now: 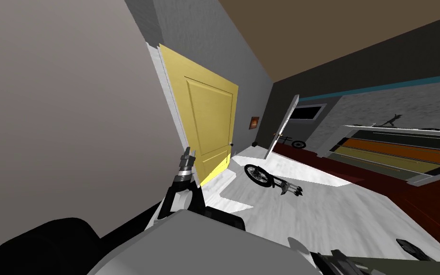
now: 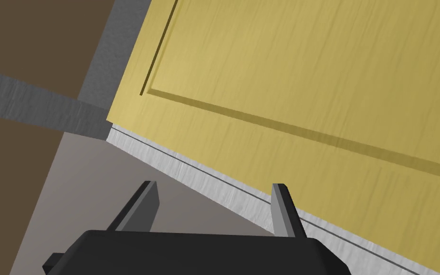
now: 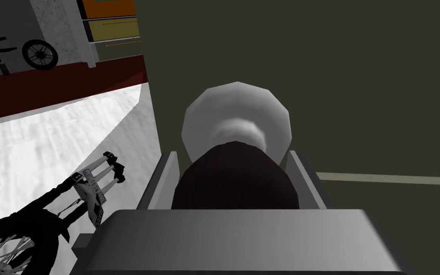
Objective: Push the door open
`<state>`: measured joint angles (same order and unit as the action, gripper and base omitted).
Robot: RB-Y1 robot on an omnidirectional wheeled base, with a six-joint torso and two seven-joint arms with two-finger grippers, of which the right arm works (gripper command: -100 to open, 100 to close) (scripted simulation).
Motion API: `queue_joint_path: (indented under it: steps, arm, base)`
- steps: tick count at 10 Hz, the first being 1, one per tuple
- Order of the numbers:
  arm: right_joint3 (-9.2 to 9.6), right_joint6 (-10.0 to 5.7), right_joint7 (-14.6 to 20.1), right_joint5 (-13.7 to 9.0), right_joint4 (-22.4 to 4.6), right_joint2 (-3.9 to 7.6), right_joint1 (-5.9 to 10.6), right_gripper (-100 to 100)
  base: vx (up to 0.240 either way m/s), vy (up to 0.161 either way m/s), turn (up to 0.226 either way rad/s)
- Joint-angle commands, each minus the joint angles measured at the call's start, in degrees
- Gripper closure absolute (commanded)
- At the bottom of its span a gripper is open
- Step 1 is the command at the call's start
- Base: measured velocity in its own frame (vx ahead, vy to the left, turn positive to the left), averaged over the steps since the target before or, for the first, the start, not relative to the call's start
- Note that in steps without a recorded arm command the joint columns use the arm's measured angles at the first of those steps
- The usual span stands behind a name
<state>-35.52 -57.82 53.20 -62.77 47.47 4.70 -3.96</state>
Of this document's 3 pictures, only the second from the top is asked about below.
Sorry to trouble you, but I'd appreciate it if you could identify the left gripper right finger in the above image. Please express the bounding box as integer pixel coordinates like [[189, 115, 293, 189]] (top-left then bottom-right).
[[271, 183, 308, 240]]

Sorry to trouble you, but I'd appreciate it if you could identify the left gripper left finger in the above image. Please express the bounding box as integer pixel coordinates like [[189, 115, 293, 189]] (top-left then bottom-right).
[[106, 180, 160, 233]]

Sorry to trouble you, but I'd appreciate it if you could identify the yellow wooden door leaf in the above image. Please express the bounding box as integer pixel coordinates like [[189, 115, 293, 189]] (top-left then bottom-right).
[[105, 0, 440, 275]]

